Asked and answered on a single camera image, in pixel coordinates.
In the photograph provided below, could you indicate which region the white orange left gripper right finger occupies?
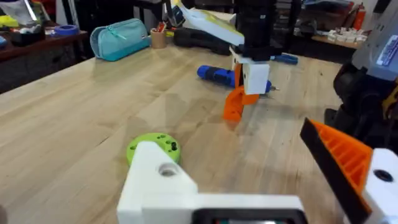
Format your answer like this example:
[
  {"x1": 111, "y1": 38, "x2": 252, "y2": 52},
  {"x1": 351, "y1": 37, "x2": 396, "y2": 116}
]
[{"x1": 299, "y1": 117, "x2": 398, "y2": 224}]

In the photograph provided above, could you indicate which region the bare white left gripper left finger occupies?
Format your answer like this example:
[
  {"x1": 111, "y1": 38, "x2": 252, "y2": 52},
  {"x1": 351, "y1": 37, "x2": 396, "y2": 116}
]
[{"x1": 116, "y1": 141, "x2": 200, "y2": 224}]

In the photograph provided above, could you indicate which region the blue electric screwdriver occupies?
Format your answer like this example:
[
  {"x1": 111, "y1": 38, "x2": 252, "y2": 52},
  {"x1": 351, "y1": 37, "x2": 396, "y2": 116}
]
[{"x1": 196, "y1": 64, "x2": 278, "y2": 94}]

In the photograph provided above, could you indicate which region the green disc with holes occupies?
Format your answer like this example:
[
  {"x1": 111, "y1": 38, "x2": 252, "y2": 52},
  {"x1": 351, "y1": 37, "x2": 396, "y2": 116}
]
[{"x1": 126, "y1": 133, "x2": 182, "y2": 166}]

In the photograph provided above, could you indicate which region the pale flat wrist plate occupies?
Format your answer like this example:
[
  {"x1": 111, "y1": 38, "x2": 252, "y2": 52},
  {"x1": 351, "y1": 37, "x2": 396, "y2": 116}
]
[{"x1": 177, "y1": 0, "x2": 246, "y2": 47}]

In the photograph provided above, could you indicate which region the black case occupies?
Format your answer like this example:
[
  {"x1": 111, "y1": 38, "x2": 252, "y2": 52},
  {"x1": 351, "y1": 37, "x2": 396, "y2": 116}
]
[{"x1": 172, "y1": 27, "x2": 233, "y2": 57}]

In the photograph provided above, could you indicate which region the cardboard cup with pens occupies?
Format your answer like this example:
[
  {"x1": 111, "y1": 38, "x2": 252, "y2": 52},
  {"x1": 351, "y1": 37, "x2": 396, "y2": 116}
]
[{"x1": 150, "y1": 21, "x2": 168, "y2": 50}]

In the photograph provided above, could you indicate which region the heap of white parts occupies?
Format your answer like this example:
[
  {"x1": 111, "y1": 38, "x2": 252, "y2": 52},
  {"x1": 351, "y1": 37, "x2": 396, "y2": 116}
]
[{"x1": 327, "y1": 27, "x2": 369, "y2": 44}]

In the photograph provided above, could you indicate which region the red fire extinguisher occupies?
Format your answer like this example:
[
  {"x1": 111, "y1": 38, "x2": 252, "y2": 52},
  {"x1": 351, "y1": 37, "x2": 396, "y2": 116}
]
[{"x1": 352, "y1": 2, "x2": 367, "y2": 31}]

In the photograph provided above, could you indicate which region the teal zip bag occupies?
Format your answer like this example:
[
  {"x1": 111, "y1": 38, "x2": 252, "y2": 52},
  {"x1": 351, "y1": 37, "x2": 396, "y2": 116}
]
[{"x1": 90, "y1": 17, "x2": 152, "y2": 62}]

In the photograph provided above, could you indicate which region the blue tape roll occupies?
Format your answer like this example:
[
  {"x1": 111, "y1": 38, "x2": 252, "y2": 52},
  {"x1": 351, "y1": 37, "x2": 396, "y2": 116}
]
[{"x1": 53, "y1": 24, "x2": 80, "y2": 37}]

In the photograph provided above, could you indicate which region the brown side table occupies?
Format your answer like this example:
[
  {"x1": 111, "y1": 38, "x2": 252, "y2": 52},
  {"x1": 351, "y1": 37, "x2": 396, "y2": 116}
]
[{"x1": 0, "y1": 21, "x2": 90, "y2": 63}]

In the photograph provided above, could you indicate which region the black box with clutter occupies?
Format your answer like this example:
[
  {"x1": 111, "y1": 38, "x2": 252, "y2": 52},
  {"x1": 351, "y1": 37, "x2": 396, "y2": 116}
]
[{"x1": 10, "y1": 24, "x2": 47, "y2": 48}]

